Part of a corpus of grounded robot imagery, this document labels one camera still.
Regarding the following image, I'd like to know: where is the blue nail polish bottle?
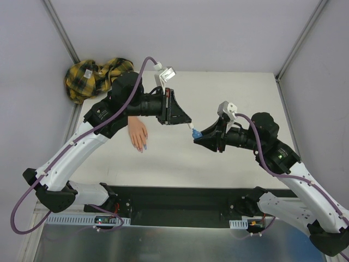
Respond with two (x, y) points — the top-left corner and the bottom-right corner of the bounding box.
(192, 128), (202, 139)

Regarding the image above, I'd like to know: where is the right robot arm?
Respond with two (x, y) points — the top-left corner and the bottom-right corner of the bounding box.
(192, 112), (348, 257)

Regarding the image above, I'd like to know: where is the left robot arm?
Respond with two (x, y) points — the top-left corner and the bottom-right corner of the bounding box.
(23, 67), (191, 213)

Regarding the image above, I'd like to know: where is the mannequin hand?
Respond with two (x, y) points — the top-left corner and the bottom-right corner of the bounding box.
(128, 116), (148, 153)

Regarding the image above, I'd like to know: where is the yellow plaid shirt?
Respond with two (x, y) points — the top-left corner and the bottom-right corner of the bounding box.
(64, 58), (134, 104)

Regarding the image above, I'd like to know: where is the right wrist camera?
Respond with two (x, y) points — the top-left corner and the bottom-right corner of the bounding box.
(217, 101), (237, 132)

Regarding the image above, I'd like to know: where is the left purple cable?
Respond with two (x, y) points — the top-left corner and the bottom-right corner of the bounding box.
(10, 56), (161, 235)

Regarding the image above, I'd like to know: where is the purple cable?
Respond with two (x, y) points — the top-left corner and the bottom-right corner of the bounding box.
(10, 56), (161, 235)
(236, 113), (349, 260)

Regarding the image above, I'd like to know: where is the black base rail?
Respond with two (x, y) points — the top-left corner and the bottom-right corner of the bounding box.
(83, 184), (305, 227)

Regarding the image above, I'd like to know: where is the right white cable duct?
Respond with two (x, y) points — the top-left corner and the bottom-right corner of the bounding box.
(228, 218), (266, 230)

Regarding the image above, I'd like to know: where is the white cable duct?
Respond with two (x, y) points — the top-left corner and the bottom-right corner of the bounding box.
(45, 215), (131, 227)
(228, 218), (266, 230)

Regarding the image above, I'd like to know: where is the right aluminium frame post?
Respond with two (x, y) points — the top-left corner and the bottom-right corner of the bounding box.
(275, 0), (330, 83)

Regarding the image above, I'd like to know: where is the aluminium frame post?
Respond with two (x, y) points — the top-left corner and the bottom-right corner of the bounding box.
(275, 0), (330, 83)
(41, 0), (80, 63)

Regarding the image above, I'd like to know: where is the left white cable duct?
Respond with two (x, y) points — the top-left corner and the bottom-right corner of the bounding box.
(45, 215), (131, 227)

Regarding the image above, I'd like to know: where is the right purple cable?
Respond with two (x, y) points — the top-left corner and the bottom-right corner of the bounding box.
(236, 113), (349, 260)

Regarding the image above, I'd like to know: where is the left aluminium frame post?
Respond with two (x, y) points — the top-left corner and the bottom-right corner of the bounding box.
(41, 0), (80, 63)

